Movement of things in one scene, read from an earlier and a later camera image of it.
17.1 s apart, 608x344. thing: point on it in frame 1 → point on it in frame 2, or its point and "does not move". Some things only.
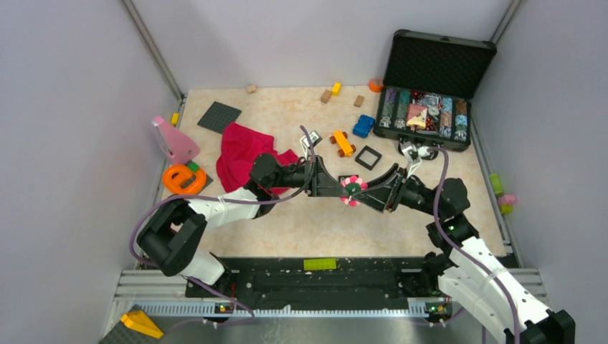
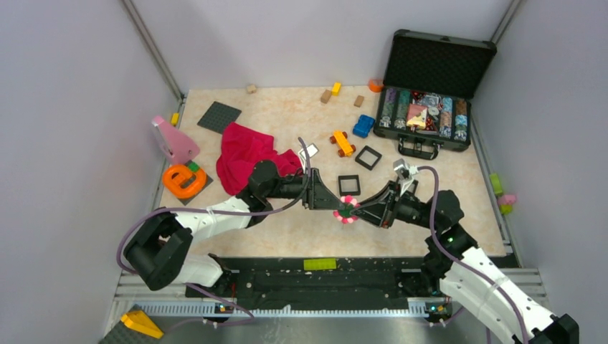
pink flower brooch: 353,185 → 348,203
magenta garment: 240,146 does not move
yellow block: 336,89 does not move
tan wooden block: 358,101 does not move
